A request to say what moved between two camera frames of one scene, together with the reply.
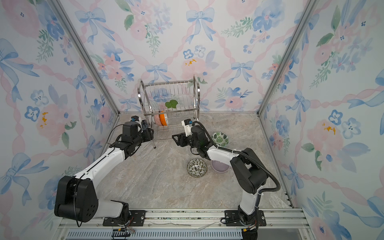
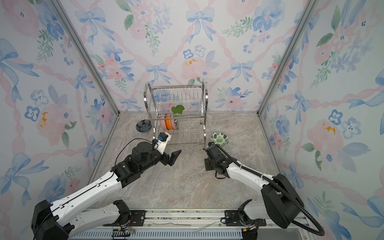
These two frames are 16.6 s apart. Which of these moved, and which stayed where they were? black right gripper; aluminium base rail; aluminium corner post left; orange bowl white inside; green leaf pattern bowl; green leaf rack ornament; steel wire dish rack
Moved: orange bowl white inside; black right gripper; green leaf rack ornament; steel wire dish rack
Stayed: aluminium corner post left; green leaf pattern bowl; aluminium base rail
